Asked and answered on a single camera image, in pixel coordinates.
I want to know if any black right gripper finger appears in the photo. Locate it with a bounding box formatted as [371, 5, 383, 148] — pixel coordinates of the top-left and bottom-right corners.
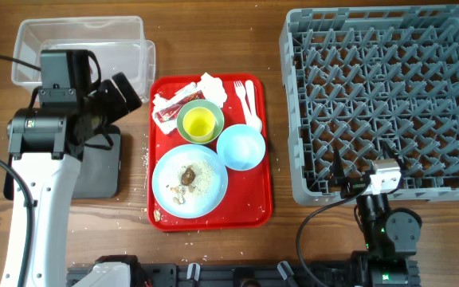
[381, 140, 406, 170]
[331, 146, 346, 187]

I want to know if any red snack wrapper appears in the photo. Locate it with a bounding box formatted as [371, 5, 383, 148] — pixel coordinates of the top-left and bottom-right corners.
[153, 91, 205, 123]

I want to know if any yellow cup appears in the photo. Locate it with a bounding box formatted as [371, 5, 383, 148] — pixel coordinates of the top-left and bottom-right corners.
[182, 107, 216, 143]

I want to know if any white napkin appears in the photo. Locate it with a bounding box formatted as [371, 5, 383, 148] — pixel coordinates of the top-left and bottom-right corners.
[151, 73, 228, 135]

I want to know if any green bowl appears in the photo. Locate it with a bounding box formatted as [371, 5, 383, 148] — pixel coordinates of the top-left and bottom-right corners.
[177, 100, 225, 144]

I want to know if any light blue bowl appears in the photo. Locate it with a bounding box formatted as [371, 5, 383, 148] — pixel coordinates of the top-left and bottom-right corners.
[216, 124, 266, 171]

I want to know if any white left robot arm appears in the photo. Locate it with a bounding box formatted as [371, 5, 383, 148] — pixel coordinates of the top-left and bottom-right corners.
[1, 73, 142, 286]

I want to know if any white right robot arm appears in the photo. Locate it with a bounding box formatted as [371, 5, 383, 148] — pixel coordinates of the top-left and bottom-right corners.
[331, 143, 422, 286]

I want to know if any clear plastic waste bin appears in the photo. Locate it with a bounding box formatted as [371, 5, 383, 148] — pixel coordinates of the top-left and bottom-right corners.
[13, 16, 156, 103]

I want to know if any grey dishwasher rack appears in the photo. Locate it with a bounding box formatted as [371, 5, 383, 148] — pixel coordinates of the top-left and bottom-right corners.
[279, 5, 459, 206]

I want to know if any black plastic bin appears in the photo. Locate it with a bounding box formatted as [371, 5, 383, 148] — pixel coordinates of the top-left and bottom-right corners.
[7, 119, 121, 206]

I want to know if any brown food scrap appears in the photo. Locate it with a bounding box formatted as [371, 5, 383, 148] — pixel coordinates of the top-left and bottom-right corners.
[181, 167, 195, 186]

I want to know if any red serving tray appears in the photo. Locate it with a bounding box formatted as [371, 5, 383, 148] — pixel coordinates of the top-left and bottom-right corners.
[146, 73, 273, 232]

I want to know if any white plastic spoon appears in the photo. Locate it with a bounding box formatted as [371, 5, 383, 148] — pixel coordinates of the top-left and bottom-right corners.
[245, 80, 262, 132]

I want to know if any light blue plate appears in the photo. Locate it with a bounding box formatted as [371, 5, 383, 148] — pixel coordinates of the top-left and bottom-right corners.
[151, 144, 229, 219]

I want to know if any white plastic fork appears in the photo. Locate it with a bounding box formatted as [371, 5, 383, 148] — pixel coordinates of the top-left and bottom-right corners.
[234, 81, 253, 126]

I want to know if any nut shell scrap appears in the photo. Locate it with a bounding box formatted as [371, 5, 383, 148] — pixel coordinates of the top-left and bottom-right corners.
[153, 210, 162, 222]

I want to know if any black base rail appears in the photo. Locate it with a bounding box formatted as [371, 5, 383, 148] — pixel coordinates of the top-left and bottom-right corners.
[66, 261, 420, 287]

